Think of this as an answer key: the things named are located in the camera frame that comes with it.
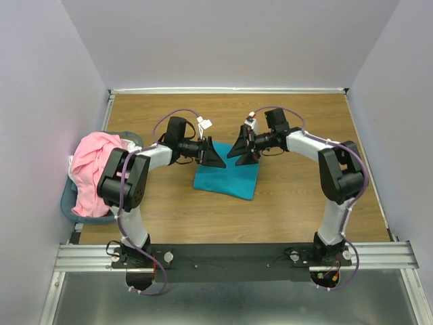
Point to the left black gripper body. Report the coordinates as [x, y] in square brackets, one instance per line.
[201, 152]

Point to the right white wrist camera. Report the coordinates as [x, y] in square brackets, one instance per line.
[251, 124]

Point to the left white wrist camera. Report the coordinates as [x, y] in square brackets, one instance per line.
[203, 124]

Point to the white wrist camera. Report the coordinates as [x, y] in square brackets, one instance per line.
[203, 124]
[251, 124]

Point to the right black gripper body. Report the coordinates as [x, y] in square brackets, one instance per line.
[251, 139]

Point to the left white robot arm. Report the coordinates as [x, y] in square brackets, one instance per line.
[123, 181]

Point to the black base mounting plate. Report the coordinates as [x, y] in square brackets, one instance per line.
[177, 263]

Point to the aluminium rail frame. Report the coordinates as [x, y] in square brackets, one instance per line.
[382, 287]

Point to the pink t shirt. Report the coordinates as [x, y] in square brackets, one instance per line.
[90, 158]

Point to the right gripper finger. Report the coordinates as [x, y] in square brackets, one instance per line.
[240, 147]
[250, 158]

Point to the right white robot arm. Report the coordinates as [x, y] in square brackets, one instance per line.
[342, 172]

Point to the teal t shirt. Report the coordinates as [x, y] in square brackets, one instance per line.
[239, 182]

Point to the blue plastic laundry basket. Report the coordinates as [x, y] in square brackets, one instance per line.
[69, 195]

